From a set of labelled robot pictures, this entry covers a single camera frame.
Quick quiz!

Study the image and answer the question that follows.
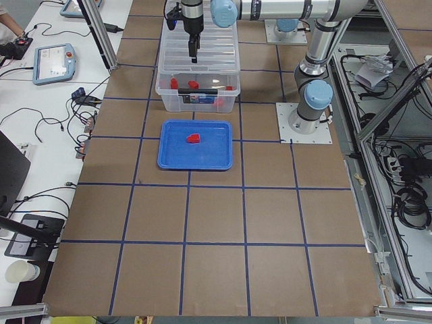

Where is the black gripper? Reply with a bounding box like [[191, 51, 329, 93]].
[[184, 16, 204, 63]]

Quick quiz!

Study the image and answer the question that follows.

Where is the clear plastic box lid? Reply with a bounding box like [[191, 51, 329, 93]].
[[158, 21, 240, 74]]

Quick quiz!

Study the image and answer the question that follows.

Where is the red block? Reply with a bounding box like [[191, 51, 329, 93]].
[[186, 134, 200, 144], [213, 98, 225, 108], [170, 78, 178, 89], [188, 80, 199, 89]]

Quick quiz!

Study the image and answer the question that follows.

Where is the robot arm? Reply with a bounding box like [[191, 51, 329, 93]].
[[210, 1, 367, 134]]

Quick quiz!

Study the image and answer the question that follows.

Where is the clear plastic storage box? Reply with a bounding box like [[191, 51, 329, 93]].
[[155, 69, 240, 113]]

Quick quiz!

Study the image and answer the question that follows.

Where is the blue plastic tray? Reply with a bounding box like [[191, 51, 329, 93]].
[[157, 119, 233, 171]]

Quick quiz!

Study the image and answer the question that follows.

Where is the black power adapter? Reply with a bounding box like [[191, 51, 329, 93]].
[[104, 23, 124, 33]]

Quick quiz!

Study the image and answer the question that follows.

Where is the teach pendant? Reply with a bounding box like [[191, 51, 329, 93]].
[[59, 0, 84, 18], [32, 43, 76, 86]]

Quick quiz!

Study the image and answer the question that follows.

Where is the black laptop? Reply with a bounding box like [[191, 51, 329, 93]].
[[0, 132, 31, 217]]

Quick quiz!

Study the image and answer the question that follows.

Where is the white paper cup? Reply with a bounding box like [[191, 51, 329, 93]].
[[5, 260, 41, 284]]

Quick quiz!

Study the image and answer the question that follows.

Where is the black box latch handle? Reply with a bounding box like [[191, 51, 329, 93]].
[[178, 88, 218, 95]]

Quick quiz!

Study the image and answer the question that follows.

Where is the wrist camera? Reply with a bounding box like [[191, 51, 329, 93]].
[[165, 2, 183, 31]]

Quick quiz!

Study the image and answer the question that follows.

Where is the aluminium frame post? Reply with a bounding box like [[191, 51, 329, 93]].
[[77, 0, 119, 72]]

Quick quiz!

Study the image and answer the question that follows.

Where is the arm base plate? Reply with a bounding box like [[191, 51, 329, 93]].
[[265, 19, 308, 45], [276, 103, 333, 144]]

